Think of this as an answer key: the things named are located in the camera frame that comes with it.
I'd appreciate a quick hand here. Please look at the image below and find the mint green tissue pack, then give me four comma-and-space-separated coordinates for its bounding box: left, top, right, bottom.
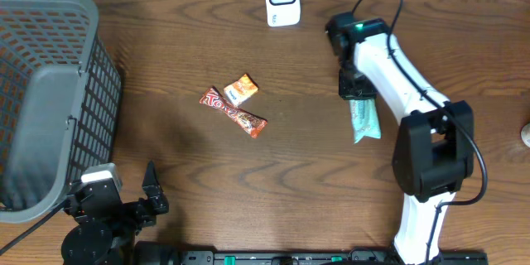
349, 99, 382, 143

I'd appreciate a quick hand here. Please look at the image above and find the orange chocolate bar wrapper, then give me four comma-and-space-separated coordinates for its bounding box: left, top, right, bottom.
200, 87, 267, 138

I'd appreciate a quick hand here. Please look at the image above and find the small orange snack packet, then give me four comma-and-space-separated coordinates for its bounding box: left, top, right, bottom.
224, 74, 258, 107

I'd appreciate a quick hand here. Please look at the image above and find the green lid jar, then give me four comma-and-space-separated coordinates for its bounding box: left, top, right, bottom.
520, 123, 530, 147

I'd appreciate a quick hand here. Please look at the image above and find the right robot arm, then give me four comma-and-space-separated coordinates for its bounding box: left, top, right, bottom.
325, 12, 474, 264

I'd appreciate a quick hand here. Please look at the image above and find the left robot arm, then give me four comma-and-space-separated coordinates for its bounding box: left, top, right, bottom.
61, 161, 169, 265

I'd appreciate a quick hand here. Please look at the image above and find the grey plastic basket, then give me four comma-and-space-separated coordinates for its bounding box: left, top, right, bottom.
1, 0, 122, 224

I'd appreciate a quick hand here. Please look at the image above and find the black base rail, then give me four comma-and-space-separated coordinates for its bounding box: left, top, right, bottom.
134, 240, 489, 265

